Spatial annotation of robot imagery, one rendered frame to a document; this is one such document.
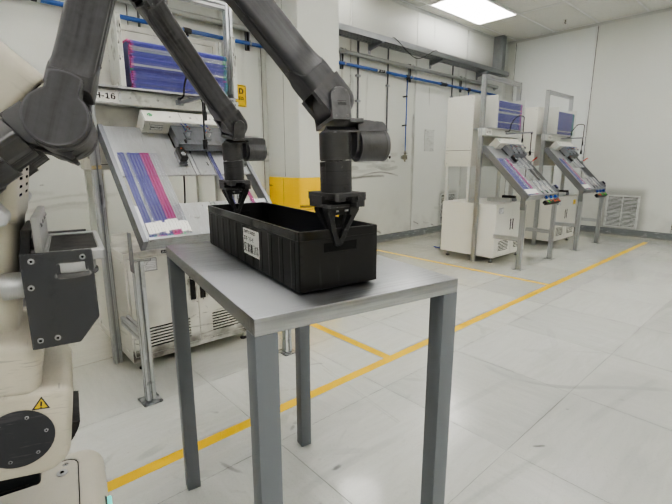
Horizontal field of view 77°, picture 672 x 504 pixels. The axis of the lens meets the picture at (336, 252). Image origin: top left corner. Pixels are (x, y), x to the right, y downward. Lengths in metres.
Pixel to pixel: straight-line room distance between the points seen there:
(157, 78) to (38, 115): 1.78
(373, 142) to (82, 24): 0.46
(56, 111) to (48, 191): 3.13
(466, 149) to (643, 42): 3.48
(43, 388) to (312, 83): 0.70
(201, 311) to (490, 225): 3.19
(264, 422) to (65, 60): 0.60
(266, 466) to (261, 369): 0.18
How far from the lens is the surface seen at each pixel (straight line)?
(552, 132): 6.10
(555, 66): 7.91
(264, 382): 0.72
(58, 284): 0.83
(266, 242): 0.88
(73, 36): 0.73
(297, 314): 0.70
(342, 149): 0.75
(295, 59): 0.77
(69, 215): 3.83
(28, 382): 0.91
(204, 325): 2.46
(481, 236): 4.74
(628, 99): 7.49
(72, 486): 1.32
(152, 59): 2.44
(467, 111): 4.84
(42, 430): 0.95
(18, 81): 0.85
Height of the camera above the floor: 1.04
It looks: 12 degrees down
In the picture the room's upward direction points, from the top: straight up
